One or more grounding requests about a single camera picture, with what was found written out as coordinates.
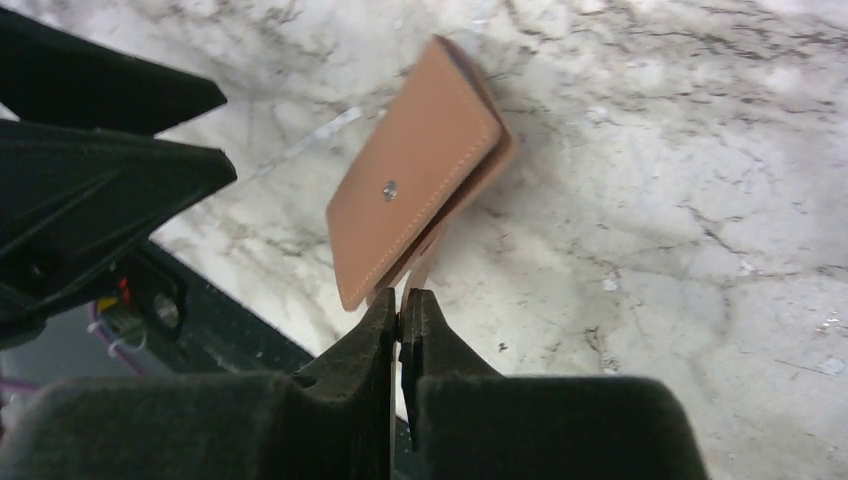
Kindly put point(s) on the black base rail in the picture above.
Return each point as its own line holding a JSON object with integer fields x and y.
{"x": 154, "y": 304}

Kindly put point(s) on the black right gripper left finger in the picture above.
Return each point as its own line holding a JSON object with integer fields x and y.
{"x": 331, "y": 419}

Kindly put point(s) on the brown leather card holder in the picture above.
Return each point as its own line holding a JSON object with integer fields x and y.
{"x": 440, "y": 144}

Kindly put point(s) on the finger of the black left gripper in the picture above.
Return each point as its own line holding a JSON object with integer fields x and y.
{"x": 52, "y": 77}
{"x": 73, "y": 201}

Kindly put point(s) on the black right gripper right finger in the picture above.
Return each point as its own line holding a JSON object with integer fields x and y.
{"x": 470, "y": 422}

